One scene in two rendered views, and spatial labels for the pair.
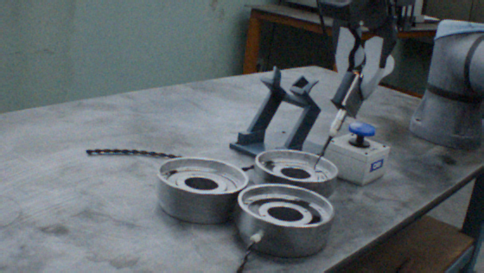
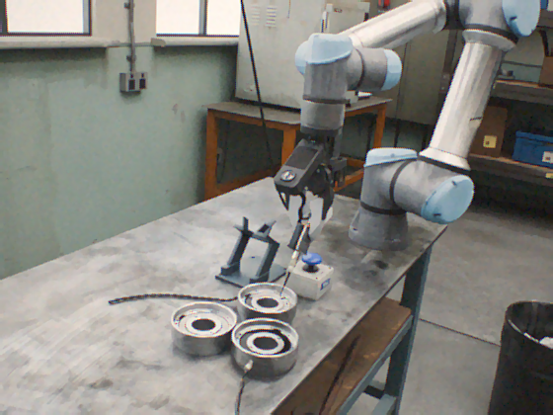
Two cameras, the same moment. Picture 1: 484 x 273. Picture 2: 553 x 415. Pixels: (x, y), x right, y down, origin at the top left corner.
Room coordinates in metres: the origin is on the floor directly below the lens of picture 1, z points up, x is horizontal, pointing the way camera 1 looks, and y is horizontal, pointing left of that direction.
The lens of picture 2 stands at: (-0.11, 0.05, 1.31)
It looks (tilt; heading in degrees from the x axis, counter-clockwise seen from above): 20 degrees down; 352
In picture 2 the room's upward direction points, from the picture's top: 5 degrees clockwise
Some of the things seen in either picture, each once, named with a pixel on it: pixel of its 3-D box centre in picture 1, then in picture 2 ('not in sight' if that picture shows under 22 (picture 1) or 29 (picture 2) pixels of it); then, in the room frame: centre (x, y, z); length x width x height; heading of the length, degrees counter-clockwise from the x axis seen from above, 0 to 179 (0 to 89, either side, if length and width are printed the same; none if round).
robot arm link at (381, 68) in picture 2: not in sight; (362, 68); (0.88, -0.23, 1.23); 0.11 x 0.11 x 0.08; 29
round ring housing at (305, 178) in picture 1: (294, 179); (267, 306); (0.72, -0.07, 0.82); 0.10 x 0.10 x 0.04
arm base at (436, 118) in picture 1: (450, 111); (381, 219); (1.10, -0.38, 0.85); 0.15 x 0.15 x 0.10
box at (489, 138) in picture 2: not in sight; (482, 126); (3.76, -2.01, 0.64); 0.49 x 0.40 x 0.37; 58
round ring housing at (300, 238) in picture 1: (283, 220); (265, 347); (0.60, -0.05, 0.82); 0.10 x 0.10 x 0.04
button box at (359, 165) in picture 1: (358, 156); (310, 277); (0.83, -0.16, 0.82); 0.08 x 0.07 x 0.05; 143
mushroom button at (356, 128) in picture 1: (359, 141); (310, 267); (0.83, -0.16, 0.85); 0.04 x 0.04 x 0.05
